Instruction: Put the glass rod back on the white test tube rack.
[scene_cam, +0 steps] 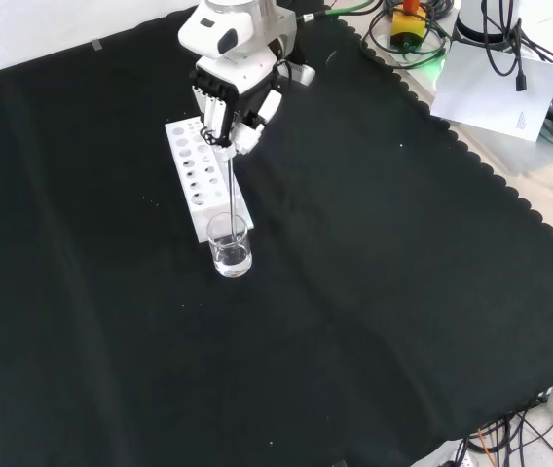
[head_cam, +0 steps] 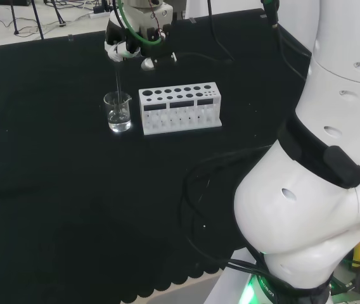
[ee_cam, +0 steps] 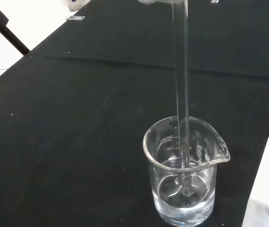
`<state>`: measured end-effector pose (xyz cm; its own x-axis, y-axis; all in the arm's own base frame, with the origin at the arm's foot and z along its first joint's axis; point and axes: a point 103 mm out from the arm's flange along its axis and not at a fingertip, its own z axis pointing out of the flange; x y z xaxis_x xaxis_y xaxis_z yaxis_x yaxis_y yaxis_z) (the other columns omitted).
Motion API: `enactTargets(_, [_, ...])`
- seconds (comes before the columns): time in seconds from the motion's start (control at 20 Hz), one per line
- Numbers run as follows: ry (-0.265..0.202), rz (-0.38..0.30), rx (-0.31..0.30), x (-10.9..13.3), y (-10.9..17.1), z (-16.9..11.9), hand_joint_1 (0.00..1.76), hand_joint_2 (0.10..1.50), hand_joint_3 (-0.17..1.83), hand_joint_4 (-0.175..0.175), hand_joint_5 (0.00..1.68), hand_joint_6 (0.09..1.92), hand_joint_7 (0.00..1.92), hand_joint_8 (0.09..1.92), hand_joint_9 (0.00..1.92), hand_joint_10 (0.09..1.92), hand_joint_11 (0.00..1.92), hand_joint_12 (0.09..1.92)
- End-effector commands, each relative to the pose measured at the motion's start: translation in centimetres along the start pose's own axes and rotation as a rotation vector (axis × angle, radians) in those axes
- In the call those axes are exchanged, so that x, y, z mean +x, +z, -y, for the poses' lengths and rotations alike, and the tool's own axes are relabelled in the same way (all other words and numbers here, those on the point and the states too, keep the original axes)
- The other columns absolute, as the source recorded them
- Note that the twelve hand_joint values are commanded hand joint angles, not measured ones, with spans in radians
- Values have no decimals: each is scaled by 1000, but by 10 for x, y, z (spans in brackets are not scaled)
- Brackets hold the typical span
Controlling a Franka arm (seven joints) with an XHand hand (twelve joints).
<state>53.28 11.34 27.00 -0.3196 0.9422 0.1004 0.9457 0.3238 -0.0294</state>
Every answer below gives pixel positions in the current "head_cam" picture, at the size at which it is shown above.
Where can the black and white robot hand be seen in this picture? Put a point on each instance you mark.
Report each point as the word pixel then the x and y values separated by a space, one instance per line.
pixel 148 19

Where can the white test tube rack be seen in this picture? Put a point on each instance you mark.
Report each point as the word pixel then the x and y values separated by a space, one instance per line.
pixel 180 95

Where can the white power strip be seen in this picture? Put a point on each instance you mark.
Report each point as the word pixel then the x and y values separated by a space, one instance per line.
pixel 99 10

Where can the black tripod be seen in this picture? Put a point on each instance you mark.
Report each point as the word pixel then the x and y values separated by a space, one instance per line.
pixel 37 22
pixel 59 14

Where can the clear glass beaker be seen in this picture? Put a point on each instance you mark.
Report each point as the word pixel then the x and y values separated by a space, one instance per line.
pixel 119 122

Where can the black box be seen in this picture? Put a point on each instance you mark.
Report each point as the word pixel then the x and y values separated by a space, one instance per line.
pixel 12 2

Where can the black bench cloth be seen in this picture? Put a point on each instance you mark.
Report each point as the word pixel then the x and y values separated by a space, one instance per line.
pixel 56 174

